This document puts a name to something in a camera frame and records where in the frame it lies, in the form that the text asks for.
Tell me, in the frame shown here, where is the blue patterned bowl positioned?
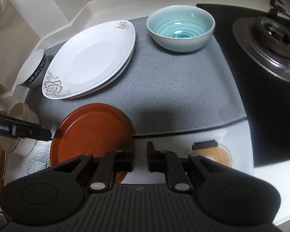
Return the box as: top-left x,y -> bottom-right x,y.
16,49 -> 47,89

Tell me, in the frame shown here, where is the black pan support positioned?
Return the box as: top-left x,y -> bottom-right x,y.
269,0 -> 290,25

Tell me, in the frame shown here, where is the white floral plate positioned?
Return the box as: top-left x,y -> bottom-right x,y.
42,20 -> 136,99
63,42 -> 136,100

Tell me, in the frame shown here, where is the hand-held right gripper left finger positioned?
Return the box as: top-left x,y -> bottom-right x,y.
49,141 -> 136,192

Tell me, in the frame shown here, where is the gas burner with steel ring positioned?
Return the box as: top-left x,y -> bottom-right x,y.
232,16 -> 290,83

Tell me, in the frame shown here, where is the brown round plate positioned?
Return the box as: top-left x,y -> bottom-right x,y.
49,103 -> 133,184

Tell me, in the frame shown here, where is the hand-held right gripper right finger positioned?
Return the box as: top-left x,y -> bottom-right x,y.
147,141 -> 235,192

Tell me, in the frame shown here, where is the beige bowl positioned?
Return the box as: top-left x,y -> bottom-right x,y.
0,103 -> 40,156

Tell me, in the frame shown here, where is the black gas cooktop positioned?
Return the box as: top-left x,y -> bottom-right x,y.
196,3 -> 290,167

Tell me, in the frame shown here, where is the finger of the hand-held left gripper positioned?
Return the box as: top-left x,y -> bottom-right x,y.
0,111 -> 52,141

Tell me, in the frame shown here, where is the grey counter mat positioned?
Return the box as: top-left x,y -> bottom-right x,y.
25,17 -> 247,136

